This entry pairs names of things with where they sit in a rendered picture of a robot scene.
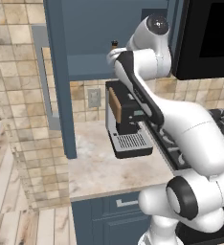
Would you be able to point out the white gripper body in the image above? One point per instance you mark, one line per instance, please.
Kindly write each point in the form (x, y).
(113, 55)

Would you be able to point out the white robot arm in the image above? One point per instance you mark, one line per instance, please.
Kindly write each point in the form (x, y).
(197, 140)

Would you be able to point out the brown shaker with dark cap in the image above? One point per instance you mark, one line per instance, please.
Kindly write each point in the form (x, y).
(114, 43)

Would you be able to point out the blue cabinet door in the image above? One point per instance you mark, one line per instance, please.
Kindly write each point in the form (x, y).
(60, 79)

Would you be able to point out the black and silver coffee machine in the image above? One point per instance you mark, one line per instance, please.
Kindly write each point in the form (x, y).
(126, 127)

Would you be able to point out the black microwave oven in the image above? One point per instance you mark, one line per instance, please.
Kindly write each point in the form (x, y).
(209, 38)

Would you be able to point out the black gas hob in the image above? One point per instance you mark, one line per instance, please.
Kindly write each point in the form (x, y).
(222, 118)

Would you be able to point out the blue drawer front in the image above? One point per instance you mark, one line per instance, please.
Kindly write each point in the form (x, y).
(112, 204)

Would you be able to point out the blue wall cabinet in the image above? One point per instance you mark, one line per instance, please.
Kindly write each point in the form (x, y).
(91, 35)

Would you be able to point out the grey wall outlet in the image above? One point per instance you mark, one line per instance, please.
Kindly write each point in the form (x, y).
(94, 98)

